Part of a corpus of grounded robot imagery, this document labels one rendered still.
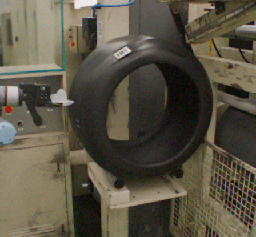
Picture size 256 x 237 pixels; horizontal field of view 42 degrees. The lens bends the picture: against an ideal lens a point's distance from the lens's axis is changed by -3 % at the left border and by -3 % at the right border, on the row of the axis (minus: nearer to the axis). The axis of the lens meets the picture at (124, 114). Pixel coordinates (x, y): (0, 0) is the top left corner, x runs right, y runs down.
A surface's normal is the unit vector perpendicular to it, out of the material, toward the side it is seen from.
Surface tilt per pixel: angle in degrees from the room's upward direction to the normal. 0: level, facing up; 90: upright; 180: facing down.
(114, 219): 90
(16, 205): 90
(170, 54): 80
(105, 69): 59
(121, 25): 90
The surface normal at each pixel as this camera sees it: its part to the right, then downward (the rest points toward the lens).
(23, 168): 0.35, 0.25
